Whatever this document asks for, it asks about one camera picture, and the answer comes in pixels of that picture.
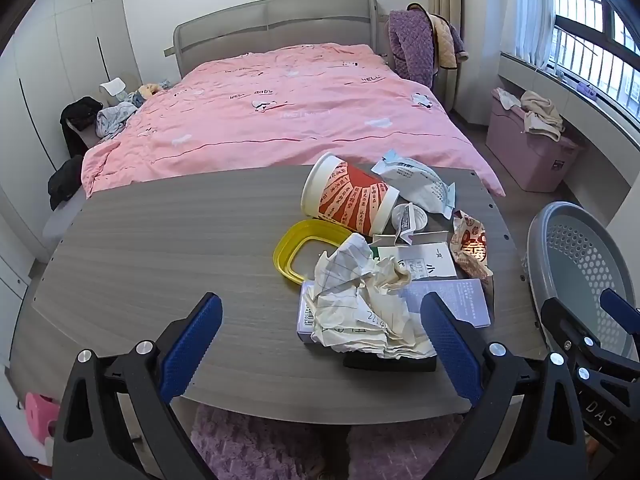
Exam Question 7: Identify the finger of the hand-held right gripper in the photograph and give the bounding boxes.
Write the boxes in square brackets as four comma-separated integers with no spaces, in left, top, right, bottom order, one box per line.
[599,287,640,361]
[539,296,626,382]

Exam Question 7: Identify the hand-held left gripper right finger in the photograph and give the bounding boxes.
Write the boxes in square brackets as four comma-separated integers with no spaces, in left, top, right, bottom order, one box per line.
[420,291,589,480]

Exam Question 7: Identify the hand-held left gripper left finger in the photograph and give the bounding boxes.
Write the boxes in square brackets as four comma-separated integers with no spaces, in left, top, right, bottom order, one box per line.
[52,292,224,480]

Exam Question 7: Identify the lavender cardboard box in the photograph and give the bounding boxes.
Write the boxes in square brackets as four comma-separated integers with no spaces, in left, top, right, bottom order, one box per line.
[297,277,493,346]

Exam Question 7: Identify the black block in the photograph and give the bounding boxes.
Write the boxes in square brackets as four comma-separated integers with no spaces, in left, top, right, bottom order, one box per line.
[342,352,438,374]

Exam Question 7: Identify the grey perforated plastic basket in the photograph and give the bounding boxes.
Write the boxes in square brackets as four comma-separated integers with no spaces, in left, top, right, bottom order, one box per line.
[525,201,638,361]

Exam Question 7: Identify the white and green box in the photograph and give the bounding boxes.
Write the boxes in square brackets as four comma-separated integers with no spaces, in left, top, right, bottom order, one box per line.
[372,232,458,281]

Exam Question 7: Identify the beige tissue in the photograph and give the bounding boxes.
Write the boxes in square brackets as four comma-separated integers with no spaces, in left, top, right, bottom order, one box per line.
[375,255,414,296]

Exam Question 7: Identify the red and white snack wrapper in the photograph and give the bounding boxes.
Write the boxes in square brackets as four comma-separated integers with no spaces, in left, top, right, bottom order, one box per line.
[450,210,496,281]

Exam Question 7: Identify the white lined paper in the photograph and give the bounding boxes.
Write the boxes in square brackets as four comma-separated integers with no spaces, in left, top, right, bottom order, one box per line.
[302,232,436,361]

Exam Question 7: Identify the white plastic wrapper bag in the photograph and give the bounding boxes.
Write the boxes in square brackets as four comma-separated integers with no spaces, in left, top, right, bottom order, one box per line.
[371,149,457,220]

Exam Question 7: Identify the red and white paper cup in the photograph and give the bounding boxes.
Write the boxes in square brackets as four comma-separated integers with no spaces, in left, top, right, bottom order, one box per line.
[300,152,401,238]

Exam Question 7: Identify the purple fluffy rug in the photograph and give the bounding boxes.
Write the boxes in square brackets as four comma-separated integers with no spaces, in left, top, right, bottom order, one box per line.
[190,402,481,480]

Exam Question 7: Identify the pink stool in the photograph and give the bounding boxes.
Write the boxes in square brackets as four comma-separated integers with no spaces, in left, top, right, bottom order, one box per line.
[22,392,61,461]

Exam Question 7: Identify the pink storage box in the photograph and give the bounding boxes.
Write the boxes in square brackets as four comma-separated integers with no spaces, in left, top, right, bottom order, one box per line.
[486,87,584,192]

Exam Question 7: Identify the grey window ledge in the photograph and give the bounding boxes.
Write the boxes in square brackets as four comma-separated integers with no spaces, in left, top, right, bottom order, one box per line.
[500,52,640,213]

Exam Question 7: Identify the beige cloth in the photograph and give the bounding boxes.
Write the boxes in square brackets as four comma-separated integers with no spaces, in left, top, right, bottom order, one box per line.
[520,91,567,142]

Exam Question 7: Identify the black cloth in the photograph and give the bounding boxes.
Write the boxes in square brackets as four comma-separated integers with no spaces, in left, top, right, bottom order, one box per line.
[47,155,85,211]

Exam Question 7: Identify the white pink cloth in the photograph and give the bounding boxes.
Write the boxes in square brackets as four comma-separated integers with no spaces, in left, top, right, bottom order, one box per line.
[495,87,524,111]

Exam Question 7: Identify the blue white clothes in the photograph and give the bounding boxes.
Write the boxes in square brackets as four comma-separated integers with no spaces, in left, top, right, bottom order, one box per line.
[95,101,139,139]

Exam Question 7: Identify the black bag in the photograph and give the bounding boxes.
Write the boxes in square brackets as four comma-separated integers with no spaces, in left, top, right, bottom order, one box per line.
[60,96,104,134]

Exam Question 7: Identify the bed with pink blanket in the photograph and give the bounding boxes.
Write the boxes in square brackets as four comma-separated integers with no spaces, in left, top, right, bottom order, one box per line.
[81,42,506,199]

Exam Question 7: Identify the barred window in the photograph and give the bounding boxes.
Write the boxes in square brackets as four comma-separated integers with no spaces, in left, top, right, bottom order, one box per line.
[547,0,640,122]

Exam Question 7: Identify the purple quilted jacket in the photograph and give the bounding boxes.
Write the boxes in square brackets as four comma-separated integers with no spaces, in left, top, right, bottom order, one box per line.
[387,9,469,88]

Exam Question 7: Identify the orange beige garment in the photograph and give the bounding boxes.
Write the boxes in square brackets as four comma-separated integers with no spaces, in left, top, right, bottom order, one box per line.
[407,2,459,69]

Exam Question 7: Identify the white wardrobe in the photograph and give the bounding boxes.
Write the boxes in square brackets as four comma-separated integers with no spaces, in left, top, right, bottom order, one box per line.
[0,0,144,261]

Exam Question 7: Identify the grey bed headboard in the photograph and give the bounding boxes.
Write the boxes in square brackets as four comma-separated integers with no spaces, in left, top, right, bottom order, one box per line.
[164,0,391,81]

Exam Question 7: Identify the yellow plastic lid ring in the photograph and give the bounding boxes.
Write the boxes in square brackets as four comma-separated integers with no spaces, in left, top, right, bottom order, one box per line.
[272,219,351,286]

